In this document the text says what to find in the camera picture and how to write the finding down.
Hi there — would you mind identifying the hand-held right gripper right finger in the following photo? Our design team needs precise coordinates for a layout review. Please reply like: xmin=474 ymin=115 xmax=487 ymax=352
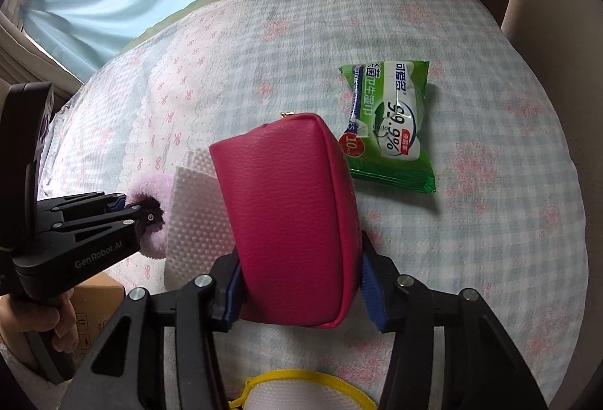
xmin=360 ymin=230 xmax=550 ymax=410

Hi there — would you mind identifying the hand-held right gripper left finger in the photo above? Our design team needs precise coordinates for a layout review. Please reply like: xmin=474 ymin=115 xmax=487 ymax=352
xmin=59 ymin=249 xmax=244 ymax=410

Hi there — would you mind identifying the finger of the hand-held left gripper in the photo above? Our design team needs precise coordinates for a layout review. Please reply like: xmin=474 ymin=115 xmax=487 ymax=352
xmin=49 ymin=200 xmax=165 ymax=252
xmin=35 ymin=191 xmax=127 ymax=223

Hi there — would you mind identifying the purple fluffy scrunchie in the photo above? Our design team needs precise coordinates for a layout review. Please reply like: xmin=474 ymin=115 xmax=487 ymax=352
xmin=129 ymin=173 xmax=176 ymax=261

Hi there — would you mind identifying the pink leather pouch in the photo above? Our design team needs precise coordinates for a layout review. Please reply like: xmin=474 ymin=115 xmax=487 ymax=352
xmin=208 ymin=111 xmax=361 ymax=328

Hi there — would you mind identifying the person's left forearm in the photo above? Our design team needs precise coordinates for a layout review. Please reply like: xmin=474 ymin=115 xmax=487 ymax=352
xmin=0 ymin=335 xmax=64 ymax=410

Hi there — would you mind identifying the person's left hand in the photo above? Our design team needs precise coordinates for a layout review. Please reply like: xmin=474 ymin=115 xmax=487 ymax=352
xmin=0 ymin=288 xmax=80 ymax=353

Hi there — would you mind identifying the brown cardboard box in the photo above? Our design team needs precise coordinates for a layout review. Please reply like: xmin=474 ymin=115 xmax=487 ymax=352
xmin=70 ymin=271 xmax=125 ymax=353

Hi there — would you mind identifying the white dotted cloth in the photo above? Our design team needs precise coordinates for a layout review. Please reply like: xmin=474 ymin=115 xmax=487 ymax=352
xmin=162 ymin=149 xmax=236 ymax=298

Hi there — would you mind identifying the yellow-rimmed white mesh bag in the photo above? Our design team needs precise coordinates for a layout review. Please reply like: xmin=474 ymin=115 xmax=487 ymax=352
xmin=227 ymin=369 xmax=380 ymax=410

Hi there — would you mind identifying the checked floral bed sheet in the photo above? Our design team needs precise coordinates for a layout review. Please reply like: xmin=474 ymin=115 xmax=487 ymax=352
xmin=38 ymin=0 xmax=589 ymax=410

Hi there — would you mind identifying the green wet wipes pack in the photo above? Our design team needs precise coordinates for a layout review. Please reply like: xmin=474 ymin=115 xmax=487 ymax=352
xmin=338 ymin=60 xmax=437 ymax=194

